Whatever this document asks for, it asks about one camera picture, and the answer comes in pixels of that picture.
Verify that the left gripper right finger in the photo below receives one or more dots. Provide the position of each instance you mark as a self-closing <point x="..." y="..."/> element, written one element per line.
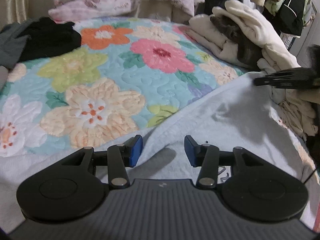
<point x="205" y="156"/>

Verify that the floral bed quilt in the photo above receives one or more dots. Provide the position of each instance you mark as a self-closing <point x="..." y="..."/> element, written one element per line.
<point x="129" y="74"/>

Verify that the dark grey garment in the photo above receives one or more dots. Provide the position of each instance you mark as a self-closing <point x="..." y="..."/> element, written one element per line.
<point x="13" y="42"/>

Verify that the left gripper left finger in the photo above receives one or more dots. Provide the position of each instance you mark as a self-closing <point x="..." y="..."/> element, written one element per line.
<point x="121" y="156"/>

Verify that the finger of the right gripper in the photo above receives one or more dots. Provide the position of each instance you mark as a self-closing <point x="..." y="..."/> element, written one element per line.
<point x="266" y="80"/>

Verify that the dark hanging jacket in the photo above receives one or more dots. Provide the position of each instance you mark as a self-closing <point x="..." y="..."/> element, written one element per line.
<point x="287" y="16"/>

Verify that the beige curtain right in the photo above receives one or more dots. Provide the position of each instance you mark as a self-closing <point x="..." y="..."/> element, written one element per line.
<point x="13" y="11"/>

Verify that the grey polo shirt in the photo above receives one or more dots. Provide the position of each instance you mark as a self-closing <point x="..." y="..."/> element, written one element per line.
<point x="3" y="76"/>

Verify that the white folded clothes pile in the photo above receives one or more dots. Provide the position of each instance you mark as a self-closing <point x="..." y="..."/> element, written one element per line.
<point x="243" y="37"/>

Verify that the light grey sweatshirt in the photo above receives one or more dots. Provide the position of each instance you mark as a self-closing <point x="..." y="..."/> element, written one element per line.
<point x="235" y="114"/>

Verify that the black garment on bed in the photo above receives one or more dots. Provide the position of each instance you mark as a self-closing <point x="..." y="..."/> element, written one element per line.
<point x="46" y="38"/>

